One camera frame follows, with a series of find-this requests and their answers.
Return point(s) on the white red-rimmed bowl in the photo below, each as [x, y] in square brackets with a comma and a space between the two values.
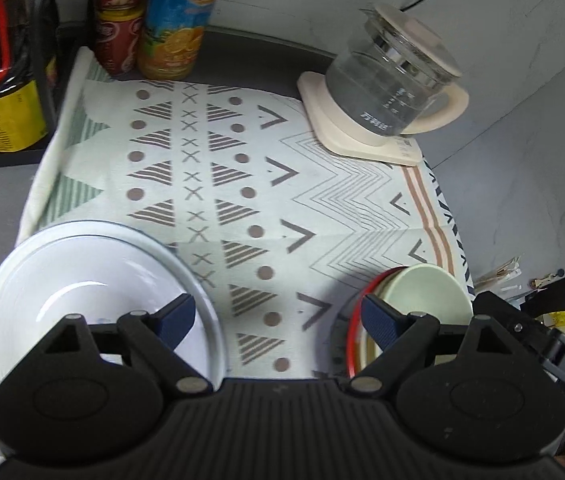
[355, 330]

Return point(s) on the patterned tablecloth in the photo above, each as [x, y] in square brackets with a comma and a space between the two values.
[242, 175]

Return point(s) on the bundle of pale chopsticks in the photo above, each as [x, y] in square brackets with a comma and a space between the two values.
[502, 270]

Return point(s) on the orange juice bottle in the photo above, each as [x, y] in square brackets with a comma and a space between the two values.
[177, 20]

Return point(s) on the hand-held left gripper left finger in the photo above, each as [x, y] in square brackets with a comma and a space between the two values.
[178, 319]

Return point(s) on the small white printed plate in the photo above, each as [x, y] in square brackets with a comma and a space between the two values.
[102, 225]

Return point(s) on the pale green bowl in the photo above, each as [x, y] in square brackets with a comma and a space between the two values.
[427, 295]

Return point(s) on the grey patterned plate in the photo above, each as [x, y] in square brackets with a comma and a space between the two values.
[336, 342]

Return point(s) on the cream kettle base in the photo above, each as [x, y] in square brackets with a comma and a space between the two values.
[342, 135]

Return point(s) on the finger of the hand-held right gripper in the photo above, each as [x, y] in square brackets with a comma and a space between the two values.
[517, 317]

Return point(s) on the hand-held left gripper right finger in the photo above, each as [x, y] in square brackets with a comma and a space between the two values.
[381, 325]

